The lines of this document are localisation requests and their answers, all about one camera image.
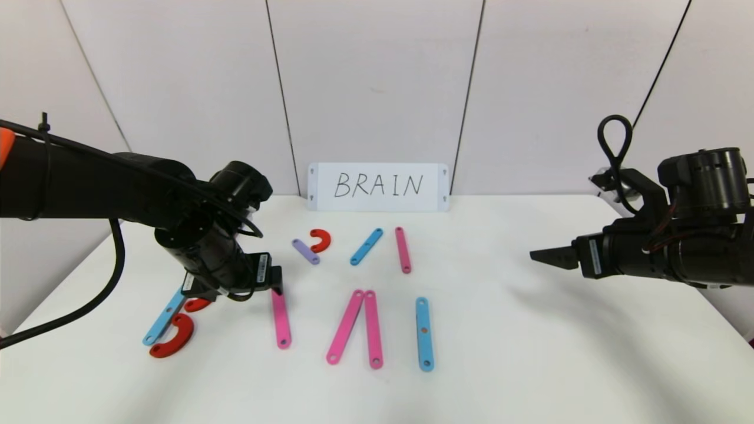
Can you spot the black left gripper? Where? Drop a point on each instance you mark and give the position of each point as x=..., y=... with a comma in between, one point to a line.
x=263, y=272

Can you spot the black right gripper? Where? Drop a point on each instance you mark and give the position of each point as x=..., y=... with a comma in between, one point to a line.
x=591, y=257

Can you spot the long pink bar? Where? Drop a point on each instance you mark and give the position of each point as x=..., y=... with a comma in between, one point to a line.
x=373, y=328
x=346, y=326
x=281, y=321

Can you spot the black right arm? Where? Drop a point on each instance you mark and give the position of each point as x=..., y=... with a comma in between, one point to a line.
x=707, y=259

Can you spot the white BRAIN sign card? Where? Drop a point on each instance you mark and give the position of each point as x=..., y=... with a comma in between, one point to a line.
x=433, y=188

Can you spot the short purple bar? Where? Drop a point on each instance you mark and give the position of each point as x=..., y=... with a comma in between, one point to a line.
x=306, y=251

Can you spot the small red C piece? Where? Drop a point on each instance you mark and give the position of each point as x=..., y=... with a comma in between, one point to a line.
x=327, y=239

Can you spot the medium red C piece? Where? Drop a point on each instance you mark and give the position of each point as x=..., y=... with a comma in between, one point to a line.
x=197, y=305

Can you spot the short blue bar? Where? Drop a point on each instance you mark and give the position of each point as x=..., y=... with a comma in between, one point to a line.
x=366, y=247

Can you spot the large red C piece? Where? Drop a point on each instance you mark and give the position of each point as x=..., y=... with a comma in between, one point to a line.
x=187, y=338

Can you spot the long blue bar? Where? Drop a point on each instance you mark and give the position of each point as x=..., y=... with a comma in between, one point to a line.
x=159, y=327

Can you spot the thin dark pink bar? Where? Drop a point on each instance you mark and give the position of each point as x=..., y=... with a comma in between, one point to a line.
x=403, y=250

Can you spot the blue bar with orange underside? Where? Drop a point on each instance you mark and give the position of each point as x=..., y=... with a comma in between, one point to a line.
x=424, y=318

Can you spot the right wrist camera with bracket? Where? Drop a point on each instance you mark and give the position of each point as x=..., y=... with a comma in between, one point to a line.
x=651, y=197

